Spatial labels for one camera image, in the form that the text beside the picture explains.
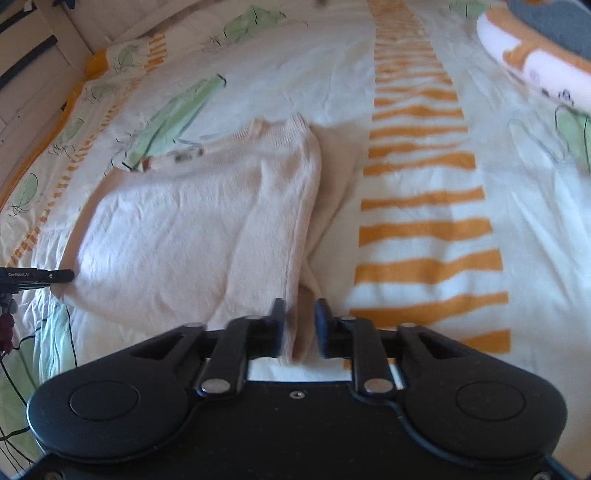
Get orange white plush pillow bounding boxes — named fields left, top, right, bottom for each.
left=475, top=0, right=591, bottom=110

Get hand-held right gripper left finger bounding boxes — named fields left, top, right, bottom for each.
left=131, top=299, right=287, bottom=398

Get grey cloth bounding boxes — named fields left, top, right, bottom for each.
left=505, top=0, right=591, bottom=61

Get white bed frame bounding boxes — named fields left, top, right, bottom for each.
left=0, top=0, right=121, bottom=144

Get beige knit sweater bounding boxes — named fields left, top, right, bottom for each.
left=51, top=114, right=365, bottom=365

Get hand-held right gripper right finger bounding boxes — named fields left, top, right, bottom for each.
left=314, top=299, right=462, bottom=398

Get leaf print bed blanket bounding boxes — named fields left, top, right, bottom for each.
left=0, top=0, right=591, bottom=462

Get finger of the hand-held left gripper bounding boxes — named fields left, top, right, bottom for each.
left=0, top=267, right=75, bottom=291

